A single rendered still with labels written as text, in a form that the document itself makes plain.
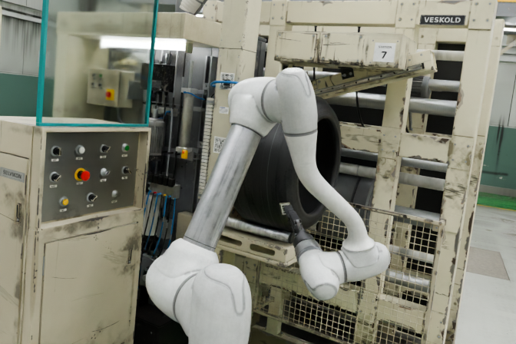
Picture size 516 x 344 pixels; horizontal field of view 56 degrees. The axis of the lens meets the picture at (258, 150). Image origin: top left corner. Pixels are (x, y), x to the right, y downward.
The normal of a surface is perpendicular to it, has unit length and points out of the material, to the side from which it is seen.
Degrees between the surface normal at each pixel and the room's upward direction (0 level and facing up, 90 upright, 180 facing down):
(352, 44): 90
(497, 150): 90
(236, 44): 90
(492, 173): 90
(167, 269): 63
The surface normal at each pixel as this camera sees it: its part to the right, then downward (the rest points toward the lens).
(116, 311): 0.85, 0.15
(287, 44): -0.51, 0.04
